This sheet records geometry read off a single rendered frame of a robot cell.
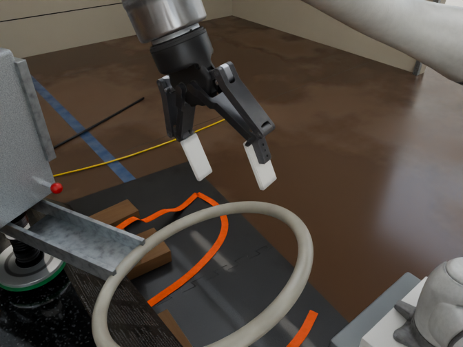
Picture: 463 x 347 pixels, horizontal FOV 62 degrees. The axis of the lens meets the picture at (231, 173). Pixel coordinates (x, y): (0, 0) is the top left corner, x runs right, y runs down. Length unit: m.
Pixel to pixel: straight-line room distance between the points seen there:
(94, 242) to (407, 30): 0.89
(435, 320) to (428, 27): 0.70
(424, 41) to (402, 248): 2.21
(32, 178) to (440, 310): 1.07
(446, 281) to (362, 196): 2.05
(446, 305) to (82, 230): 0.93
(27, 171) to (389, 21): 0.95
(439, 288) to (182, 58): 0.79
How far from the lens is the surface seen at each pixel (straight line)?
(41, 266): 1.40
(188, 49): 0.48
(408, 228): 2.88
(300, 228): 0.83
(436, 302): 1.06
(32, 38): 6.19
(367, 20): 0.50
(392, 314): 1.25
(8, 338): 1.34
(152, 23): 0.48
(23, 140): 1.14
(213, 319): 2.17
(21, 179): 1.17
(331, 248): 2.58
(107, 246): 1.10
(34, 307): 1.38
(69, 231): 1.18
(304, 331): 2.15
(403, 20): 0.55
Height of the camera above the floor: 1.82
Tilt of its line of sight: 36 degrees down
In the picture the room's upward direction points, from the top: straight up
